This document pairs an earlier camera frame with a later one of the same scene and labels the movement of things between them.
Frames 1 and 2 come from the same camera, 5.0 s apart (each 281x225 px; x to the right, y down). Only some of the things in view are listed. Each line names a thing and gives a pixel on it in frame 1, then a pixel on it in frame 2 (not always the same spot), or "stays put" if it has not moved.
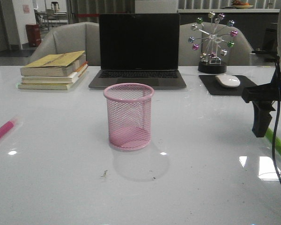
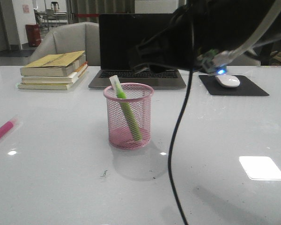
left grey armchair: (68, 37) stays put
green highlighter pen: (280, 148) to (122, 95)
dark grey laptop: (139, 48) stays put
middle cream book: (70, 79) stays put
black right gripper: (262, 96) to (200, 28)
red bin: (33, 34) stays put
